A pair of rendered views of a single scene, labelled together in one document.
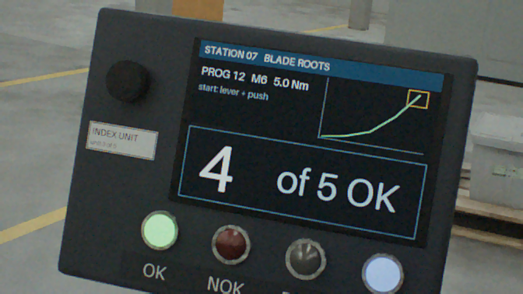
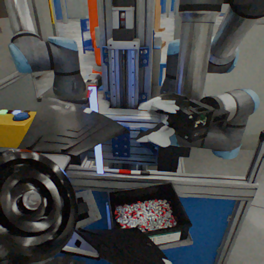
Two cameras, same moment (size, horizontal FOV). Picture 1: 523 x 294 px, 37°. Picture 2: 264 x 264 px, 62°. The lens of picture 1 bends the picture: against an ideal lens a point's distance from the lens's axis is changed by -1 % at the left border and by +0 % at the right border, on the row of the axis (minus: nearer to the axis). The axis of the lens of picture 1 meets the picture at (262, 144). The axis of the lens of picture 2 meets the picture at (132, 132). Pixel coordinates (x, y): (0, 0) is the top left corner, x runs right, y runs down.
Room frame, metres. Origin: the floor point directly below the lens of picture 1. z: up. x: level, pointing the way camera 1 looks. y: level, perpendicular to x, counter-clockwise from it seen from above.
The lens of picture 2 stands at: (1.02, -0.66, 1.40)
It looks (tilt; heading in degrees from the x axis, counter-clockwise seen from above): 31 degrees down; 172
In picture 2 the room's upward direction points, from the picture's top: straight up
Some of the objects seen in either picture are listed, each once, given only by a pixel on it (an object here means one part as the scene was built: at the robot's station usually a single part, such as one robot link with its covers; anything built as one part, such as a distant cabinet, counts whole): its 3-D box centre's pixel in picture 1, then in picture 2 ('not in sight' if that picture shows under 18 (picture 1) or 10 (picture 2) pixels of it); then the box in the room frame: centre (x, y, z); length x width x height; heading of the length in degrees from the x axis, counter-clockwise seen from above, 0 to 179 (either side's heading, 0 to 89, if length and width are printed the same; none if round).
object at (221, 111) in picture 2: not in sight; (197, 115); (0.59, -0.45, 1.17); 0.12 x 0.09 x 0.08; 114
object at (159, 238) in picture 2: not in sight; (145, 214); (0.59, -0.56, 0.85); 0.22 x 0.17 x 0.07; 93
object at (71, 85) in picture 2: not in sight; (68, 79); (0.01, -0.82, 1.09); 0.15 x 0.15 x 0.10
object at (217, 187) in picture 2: not in sight; (128, 181); (0.42, -0.59, 0.82); 0.90 x 0.04 x 0.08; 77
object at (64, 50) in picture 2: not in sight; (62, 53); (0.01, -0.83, 1.20); 0.13 x 0.12 x 0.14; 110
